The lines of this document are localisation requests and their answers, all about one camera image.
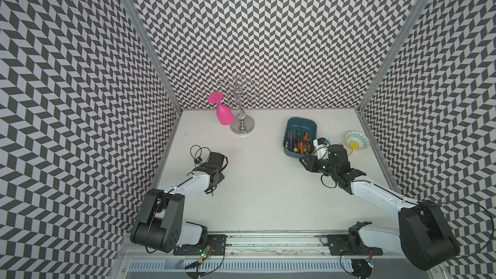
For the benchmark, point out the aluminium corner post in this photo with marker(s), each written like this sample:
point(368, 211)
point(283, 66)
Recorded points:
point(413, 17)
point(147, 44)

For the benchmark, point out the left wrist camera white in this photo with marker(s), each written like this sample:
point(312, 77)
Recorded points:
point(198, 159)

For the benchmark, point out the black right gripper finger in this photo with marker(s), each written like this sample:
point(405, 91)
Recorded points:
point(307, 160)
point(309, 166)

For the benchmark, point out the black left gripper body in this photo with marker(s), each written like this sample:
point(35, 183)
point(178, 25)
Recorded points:
point(221, 177)

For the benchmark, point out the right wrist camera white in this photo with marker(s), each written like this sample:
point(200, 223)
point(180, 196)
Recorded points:
point(320, 146)

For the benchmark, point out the pink plastic wine glass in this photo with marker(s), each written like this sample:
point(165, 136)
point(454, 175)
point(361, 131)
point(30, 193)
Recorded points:
point(224, 113)

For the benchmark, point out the black orange collar screwdriver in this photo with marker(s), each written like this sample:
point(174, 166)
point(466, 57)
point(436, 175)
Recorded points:
point(302, 146)

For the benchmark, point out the chrome glass holder stand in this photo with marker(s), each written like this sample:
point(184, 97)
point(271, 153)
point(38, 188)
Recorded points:
point(241, 89)

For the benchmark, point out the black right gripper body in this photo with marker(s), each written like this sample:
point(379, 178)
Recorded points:
point(323, 166)

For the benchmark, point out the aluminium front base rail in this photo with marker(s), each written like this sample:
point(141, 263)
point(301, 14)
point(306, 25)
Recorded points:
point(302, 254)

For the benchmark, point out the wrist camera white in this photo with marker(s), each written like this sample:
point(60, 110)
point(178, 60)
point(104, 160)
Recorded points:
point(320, 146)
point(198, 159)

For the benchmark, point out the aluminium right corner post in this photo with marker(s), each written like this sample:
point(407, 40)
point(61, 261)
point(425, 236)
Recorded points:
point(413, 17)

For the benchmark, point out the pink transparent plastic cup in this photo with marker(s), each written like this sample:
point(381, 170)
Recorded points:
point(348, 148)

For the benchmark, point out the teal plastic storage box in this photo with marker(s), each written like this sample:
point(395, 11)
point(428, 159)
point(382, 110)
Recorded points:
point(307, 125)

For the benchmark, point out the aluminium left corner post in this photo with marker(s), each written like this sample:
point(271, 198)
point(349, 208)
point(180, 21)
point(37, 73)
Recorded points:
point(147, 44)

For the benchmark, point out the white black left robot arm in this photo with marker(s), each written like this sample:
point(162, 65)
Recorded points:
point(159, 225)

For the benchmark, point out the black yellow grip screwdriver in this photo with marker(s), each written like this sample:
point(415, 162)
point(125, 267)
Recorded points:
point(287, 138)

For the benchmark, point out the patterned ceramic bowl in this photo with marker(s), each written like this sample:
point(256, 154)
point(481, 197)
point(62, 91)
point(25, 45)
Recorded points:
point(357, 140)

